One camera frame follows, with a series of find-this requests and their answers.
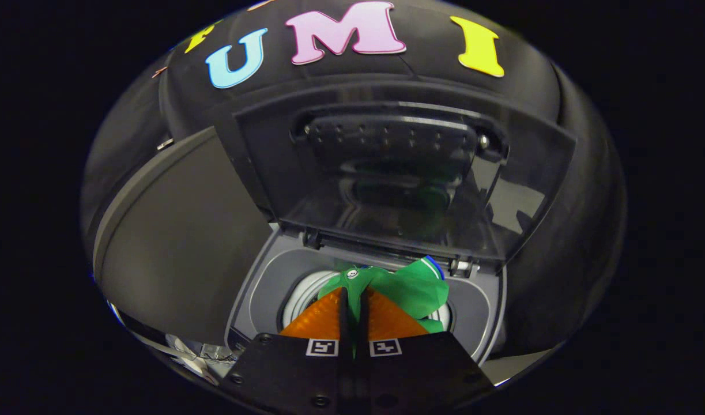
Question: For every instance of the pink clip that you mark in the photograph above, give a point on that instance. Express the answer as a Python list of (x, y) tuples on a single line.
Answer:
[(159, 72)]

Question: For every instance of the black backdrop cloth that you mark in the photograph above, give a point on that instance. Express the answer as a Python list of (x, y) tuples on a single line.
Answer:
[(421, 63)]

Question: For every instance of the green polo shirt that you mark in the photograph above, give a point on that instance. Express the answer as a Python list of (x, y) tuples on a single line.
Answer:
[(410, 291)]

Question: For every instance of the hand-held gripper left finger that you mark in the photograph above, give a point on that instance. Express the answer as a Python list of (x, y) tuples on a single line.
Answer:
[(345, 323)]

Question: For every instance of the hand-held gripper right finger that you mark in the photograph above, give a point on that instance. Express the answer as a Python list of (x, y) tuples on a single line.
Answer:
[(364, 323)]

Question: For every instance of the white clip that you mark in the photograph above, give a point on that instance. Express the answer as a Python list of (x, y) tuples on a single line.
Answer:
[(165, 144)]

